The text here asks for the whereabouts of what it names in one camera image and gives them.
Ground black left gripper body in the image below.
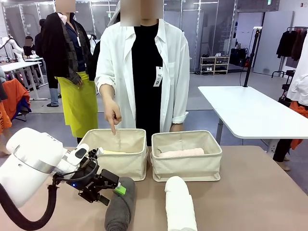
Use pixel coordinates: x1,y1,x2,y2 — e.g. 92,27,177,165
71,167,120,203

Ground grey towel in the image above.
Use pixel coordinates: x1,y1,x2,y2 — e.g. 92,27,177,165
104,177,137,231

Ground white towel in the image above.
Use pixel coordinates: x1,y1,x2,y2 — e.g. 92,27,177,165
164,176,198,231

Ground pink towel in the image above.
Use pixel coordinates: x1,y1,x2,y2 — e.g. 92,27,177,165
157,147,205,159

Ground person right forearm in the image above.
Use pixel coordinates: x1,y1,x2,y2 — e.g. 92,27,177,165
99,83,115,102

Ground person right hand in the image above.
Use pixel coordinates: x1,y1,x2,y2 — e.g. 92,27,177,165
103,98,123,136

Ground cream fabric basket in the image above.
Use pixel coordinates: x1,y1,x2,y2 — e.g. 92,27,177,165
150,130,223,182
76,128,148,182

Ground person with yellow apron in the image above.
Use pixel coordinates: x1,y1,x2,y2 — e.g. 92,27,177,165
40,0,99,144

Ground person in dark jacket, jeans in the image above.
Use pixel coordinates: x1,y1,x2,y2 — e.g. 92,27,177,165
35,18,60,108

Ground bare mannequin legs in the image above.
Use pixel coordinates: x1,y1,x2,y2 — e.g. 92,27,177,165
0,129,11,156

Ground blue cloth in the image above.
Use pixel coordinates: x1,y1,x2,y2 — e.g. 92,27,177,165
19,98,32,114

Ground orange printed garment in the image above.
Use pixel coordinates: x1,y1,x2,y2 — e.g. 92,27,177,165
0,101,13,135

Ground white hanging shirt tag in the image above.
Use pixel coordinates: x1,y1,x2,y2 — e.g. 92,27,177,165
153,66,164,87

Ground orange draped cloth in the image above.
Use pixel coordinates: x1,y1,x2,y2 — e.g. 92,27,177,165
2,77,31,121

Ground person in white shirt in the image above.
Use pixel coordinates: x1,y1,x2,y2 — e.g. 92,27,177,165
94,0,191,146

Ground white background workbench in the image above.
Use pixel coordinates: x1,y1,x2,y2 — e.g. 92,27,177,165
0,57,47,101

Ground seated person in black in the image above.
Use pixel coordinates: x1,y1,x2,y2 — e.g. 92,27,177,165
23,36,39,59

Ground large white table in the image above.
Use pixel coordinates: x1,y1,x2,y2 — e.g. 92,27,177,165
197,85,308,154

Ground wooden shoe rack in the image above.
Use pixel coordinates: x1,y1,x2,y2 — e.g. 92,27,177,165
200,55,231,76

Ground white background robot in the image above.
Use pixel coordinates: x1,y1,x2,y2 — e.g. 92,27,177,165
0,34,25,61

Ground black storage case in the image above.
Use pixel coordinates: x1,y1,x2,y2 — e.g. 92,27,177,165
229,47,249,67

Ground orange held garment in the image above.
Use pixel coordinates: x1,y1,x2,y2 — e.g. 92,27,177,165
288,100,308,150

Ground bystander in white shirt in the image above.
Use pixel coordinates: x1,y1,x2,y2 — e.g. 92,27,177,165
272,36,308,171

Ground rack with dark clothes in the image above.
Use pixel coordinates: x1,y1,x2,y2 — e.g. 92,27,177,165
276,26,308,61

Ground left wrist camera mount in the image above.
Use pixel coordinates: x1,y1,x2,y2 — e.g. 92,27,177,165
87,147,105,160

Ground left arm black cable sleeve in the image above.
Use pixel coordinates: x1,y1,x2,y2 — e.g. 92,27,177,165
0,171,73,231

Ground black camera stand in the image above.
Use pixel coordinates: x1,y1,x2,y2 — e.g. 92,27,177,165
243,26,263,88

